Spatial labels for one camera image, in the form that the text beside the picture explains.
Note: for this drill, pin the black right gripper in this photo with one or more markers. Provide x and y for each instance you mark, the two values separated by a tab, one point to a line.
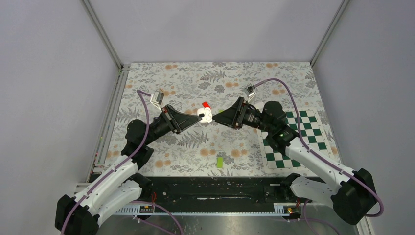
234	116

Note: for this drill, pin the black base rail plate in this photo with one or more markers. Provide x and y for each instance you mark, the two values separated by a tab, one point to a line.
220	195

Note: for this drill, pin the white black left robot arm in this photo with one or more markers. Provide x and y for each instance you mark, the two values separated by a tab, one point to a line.
121	183

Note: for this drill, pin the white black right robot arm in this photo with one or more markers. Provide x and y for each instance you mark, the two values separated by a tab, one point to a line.
350	193

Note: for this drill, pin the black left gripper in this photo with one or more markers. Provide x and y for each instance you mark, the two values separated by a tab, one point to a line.
178	121

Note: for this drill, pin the floral patterned table mat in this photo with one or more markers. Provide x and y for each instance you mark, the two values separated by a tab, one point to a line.
194	152

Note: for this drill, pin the red toy brick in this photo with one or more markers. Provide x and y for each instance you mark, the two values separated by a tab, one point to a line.
206	105

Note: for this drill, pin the white oval earbud charging case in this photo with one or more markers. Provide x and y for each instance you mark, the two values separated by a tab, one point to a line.
259	106

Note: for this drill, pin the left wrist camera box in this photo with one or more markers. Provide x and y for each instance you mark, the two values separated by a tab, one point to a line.
156	99

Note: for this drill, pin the green toy brick lower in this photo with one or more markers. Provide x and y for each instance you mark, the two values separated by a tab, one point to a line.
220	161

